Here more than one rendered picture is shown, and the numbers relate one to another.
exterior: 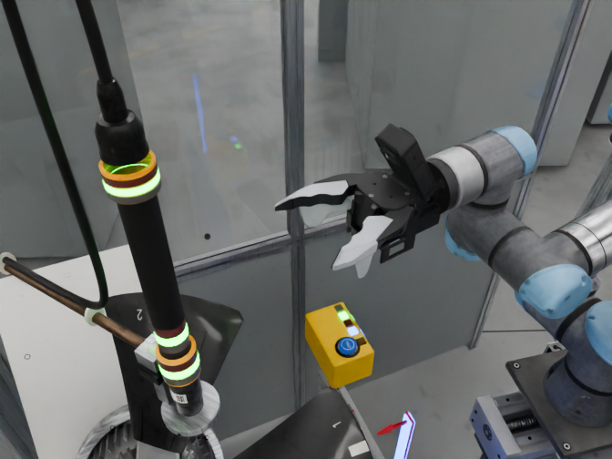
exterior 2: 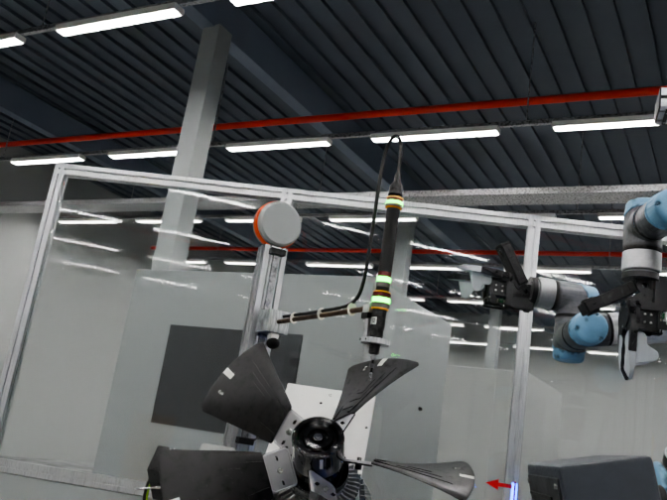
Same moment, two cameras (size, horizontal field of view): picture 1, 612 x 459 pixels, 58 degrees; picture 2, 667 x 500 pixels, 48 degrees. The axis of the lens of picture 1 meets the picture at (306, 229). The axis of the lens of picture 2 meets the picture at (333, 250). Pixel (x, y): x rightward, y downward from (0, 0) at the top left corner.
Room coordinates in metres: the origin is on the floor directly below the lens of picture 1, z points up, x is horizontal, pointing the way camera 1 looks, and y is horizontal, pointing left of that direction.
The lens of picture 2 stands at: (-1.23, -0.67, 1.21)
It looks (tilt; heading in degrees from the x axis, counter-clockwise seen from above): 14 degrees up; 31
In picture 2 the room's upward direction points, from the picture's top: 9 degrees clockwise
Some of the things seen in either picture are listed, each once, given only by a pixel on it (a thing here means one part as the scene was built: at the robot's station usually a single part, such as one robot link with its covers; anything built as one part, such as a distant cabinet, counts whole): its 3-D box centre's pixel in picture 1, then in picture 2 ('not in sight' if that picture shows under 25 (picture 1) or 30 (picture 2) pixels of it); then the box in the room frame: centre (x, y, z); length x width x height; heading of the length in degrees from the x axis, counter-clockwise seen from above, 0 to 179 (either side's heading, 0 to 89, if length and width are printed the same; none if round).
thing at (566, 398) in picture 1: (588, 380); not in sight; (0.63, -0.58, 1.09); 0.15 x 0.15 x 0.10
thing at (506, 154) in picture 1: (490, 162); (573, 300); (0.62, -0.25, 1.64); 0.11 x 0.08 x 0.09; 123
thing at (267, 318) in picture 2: not in sight; (271, 322); (0.68, 0.67, 1.54); 0.10 x 0.07 x 0.08; 58
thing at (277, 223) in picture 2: not in sight; (277, 224); (0.73, 0.75, 1.88); 0.17 x 0.15 x 0.16; 113
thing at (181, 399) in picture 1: (162, 299); (386, 261); (0.36, 0.14, 1.66); 0.04 x 0.04 x 0.46
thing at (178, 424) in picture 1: (178, 383); (375, 323); (0.36, 0.15, 1.50); 0.09 x 0.07 x 0.10; 58
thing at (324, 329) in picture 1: (337, 345); not in sight; (0.77, -0.07, 1.02); 0.16 x 0.10 x 0.11; 23
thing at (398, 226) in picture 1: (385, 219); (492, 274); (0.47, -0.09, 1.66); 0.09 x 0.05 x 0.02; 151
